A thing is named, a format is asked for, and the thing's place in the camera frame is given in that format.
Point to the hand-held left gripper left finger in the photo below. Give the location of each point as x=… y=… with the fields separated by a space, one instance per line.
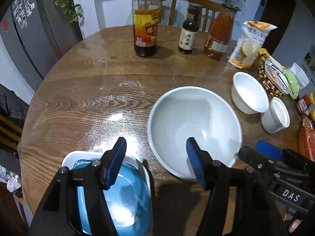
x=113 y=164

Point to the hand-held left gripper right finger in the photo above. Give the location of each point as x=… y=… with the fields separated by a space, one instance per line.
x=196 y=162

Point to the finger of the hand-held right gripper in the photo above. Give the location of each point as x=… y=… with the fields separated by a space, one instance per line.
x=269 y=150
x=251 y=156

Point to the small white cup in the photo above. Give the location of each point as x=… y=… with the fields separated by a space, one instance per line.
x=275 y=118

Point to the white square plate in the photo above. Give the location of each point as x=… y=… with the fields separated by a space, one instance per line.
x=78 y=155

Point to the blue plate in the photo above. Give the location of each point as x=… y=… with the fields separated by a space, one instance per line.
x=133 y=196

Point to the large white bowl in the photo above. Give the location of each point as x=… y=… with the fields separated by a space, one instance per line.
x=192 y=118

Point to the deep white bowl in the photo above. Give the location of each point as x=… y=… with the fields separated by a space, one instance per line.
x=248 y=93

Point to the person's right hand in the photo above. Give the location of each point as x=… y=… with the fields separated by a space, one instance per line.
x=294 y=227

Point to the chili sauce jar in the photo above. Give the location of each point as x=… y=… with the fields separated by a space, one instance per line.
x=304 y=104

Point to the wooden bead trivet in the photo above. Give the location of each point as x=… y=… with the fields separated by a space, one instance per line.
x=267 y=82

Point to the white paper bag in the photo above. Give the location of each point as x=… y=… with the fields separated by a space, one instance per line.
x=301 y=75

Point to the yellow white packet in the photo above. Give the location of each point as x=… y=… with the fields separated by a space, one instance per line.
x=265 y=54

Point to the crumpled white paper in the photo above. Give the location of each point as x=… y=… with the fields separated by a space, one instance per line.
x=12 y=183

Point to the flour bag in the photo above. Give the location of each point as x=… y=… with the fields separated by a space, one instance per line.
x=248 y=46

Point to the red sauce bottle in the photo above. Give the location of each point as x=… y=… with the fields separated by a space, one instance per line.
x=219 y=41

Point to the dark cloth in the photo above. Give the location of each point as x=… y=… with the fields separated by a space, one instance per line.
x=12 y=100

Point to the dark soy sauce bottle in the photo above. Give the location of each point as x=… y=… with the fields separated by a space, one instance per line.
x=188 y=36

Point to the dark door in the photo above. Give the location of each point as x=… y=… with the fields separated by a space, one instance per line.
x=278 y=17

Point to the vinegar bottle with yellow cap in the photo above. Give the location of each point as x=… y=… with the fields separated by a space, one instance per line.
x=146 y=29

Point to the grey fridge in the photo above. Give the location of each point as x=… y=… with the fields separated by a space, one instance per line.
x=37 y=29

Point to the leafy green plant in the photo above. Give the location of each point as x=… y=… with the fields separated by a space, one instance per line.
x=64 y=2

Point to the fridge magnet photos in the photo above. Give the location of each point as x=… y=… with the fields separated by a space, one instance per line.
x=24 y=7

